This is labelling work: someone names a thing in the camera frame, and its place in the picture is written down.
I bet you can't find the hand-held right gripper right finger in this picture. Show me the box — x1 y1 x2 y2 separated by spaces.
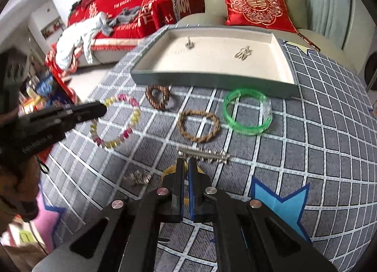
189 158 337 272

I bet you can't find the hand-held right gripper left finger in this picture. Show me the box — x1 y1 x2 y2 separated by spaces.
59 158 186 272

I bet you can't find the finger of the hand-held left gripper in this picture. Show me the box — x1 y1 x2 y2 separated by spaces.
60 101 107 127

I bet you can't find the yellow cord bracelet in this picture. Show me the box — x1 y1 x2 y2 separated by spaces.
161 164 207 205

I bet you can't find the silver hair clip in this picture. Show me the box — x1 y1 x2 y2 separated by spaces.
176 146 231 164

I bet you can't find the silver chunky ring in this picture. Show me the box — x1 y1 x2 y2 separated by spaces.
124 169 152 185

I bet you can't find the pink yellow crystal bracelet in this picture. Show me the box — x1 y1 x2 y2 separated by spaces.
90 94 141 149

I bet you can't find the braided tan bracelet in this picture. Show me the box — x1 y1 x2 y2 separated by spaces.
178 109 220 143

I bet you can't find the brown bead bracelet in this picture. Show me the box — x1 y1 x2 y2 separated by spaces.
145 84 171 110

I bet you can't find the green translucent bangle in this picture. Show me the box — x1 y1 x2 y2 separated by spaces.
223 88 273 135

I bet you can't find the grey jewelry tray beige lining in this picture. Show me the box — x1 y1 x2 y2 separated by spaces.
130 24 300 100

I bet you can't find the person's left forearm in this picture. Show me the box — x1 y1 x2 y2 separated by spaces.
0 160 40 223

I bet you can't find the red fringed cloth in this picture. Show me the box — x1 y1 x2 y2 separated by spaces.
44 42 81 104

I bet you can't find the white garment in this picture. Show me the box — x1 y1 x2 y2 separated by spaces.
56 13 107 69

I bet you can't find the grey cloth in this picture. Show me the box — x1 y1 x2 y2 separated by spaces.
109 7 142 28

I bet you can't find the silver pendant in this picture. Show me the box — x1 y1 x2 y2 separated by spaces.
234 46 253 61

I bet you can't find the red cushion with white letters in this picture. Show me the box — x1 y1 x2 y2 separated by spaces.
152 0 206 29

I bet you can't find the red tasselled ornament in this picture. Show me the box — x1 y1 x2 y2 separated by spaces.
298 32 321 52

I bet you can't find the red embroidered cushion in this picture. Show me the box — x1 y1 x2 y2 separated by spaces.
219 0 298 34

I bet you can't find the black round object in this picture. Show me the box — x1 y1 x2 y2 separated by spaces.
365 53 377 90

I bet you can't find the pale blue curtain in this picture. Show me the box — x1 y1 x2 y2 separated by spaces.
297 0 354 51

